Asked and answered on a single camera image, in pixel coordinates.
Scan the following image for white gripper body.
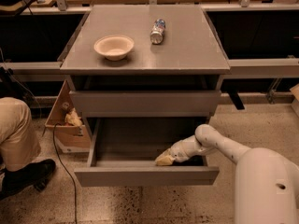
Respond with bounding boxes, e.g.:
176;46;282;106
170;135;205;162

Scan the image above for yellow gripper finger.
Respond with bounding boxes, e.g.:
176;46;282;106
155;148;175;166

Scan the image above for grey drawer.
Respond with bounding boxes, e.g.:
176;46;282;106
69;91;221;118
75;118;219;187

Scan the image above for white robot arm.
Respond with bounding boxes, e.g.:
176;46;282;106
155;124;299;224

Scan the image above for grey top drawer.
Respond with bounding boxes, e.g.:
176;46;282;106
69;91;221;118

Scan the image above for grey drawer cabinet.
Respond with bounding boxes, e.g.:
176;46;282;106
60;5;231;142

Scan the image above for wooden box on floor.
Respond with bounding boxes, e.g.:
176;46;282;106
45;80;91;153

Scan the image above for yellow toy in box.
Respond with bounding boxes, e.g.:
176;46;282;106
64;108;83;127

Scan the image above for white paper bowl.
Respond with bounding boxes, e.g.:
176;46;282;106
93;35;135;61

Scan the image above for silver soda can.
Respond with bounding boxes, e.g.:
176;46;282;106
150;19;165;45

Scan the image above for black shoe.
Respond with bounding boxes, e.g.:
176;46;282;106
0;159;56;200

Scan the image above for beige trouser leg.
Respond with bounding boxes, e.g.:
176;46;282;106
0;97;41;172

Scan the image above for black floor cable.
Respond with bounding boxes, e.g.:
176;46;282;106
51;123;78;224

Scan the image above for grey metal rail frame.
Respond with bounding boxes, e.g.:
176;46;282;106
5;5;299;78

